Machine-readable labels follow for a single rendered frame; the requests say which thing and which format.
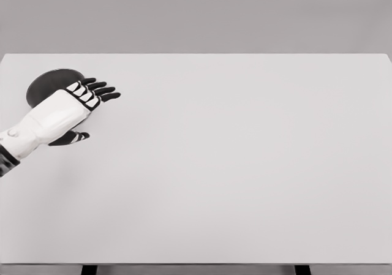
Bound black round pot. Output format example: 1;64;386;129
26;67;86;110

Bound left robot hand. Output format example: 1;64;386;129
34;77;121;148

